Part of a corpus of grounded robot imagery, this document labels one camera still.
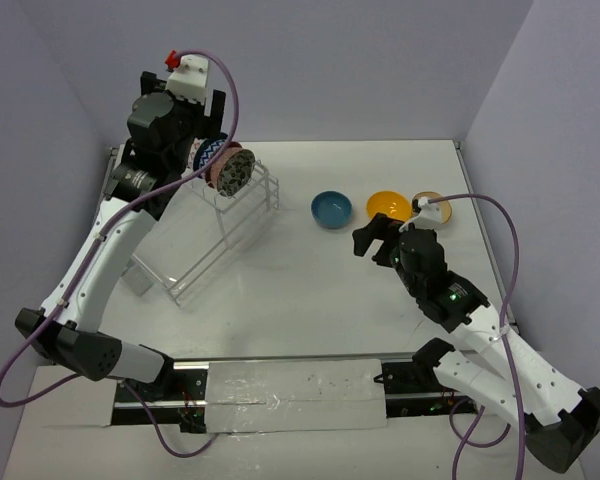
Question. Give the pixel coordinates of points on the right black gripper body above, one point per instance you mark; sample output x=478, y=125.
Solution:
x=414, y=287

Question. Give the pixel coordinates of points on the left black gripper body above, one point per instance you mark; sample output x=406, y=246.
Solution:
x=216, y=107

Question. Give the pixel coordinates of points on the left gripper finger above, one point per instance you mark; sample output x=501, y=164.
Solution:
x=150, y=83
x=216, y=113

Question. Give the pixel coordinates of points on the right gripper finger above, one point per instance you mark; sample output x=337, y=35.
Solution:
x=394, y=225
x=363, y=237

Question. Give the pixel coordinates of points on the dark brown cream bowl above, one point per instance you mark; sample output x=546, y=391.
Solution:
x=195, y=146

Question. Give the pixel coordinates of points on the teal blue bowl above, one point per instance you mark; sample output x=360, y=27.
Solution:
x=331, y=210

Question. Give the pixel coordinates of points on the blue triangle pattern bowl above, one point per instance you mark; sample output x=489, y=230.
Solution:
x=208, y=149

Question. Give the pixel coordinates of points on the tan beige bowl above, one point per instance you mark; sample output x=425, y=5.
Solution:
x=443, y=205

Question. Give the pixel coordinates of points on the orange red patterned bowl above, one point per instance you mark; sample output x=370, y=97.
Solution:
x=212, y=176

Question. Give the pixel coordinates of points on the black white floral bowl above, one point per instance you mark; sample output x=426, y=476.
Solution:
x=236, y=173

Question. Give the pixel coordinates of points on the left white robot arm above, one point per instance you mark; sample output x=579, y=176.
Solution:
x=66, y=328

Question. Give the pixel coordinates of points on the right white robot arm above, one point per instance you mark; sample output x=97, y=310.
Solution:
x=488, y=362

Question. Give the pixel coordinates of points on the yellow bowl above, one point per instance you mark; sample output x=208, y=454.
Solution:
x=390, y=203

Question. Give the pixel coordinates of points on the silver tape sheet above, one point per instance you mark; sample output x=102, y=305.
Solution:
x=266, y=397

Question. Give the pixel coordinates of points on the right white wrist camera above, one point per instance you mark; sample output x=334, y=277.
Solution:
x=424, y=211

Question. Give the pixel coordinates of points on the white wire dish rack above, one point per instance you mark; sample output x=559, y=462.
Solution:
x=199, y=233

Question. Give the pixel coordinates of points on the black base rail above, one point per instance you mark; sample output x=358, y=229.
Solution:
x=407, y=394

